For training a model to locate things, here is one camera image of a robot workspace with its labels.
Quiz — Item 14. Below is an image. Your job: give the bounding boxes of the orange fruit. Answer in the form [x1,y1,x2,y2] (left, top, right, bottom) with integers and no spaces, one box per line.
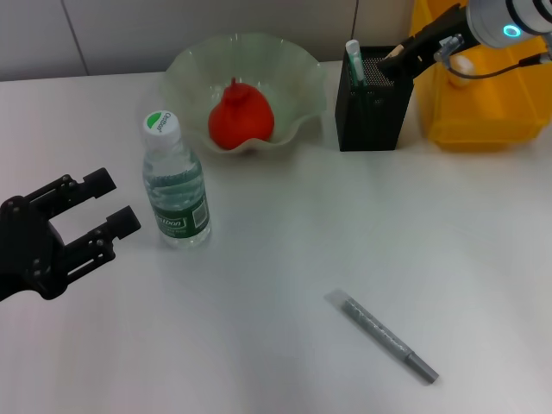
[208,78,276,151]

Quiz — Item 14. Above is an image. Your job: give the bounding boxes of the yellow plastic bin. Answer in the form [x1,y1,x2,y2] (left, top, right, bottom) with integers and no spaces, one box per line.
[406,0,548,152]

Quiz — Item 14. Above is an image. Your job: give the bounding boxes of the grey marker pen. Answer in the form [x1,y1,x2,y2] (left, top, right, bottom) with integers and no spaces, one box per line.
[323,289,440,385]

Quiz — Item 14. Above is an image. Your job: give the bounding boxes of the white paper ball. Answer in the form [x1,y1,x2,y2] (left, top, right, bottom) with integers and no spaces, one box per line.
[448,54,475,87]

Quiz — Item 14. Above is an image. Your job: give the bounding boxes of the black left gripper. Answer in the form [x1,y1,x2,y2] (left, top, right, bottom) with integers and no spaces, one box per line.
[0,166,142,304]

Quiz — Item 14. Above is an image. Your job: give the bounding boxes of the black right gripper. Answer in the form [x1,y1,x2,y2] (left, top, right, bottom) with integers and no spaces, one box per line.
[378,3,478,83]

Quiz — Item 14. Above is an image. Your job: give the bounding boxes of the grey right arm cable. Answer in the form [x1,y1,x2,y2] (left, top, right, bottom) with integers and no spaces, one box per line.
[435,34,552,78]

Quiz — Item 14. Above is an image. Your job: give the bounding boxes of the pale green wavy glass bowl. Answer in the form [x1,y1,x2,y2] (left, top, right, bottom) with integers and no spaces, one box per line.
[160,32,327,157]

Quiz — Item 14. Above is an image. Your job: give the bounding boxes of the clear green-label water bottle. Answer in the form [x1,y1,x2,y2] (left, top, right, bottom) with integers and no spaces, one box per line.
[141,110,212,249]

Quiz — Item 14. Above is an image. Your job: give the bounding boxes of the black mesh pen holder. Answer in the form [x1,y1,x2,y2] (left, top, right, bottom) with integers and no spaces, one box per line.
[335,45,415,153]

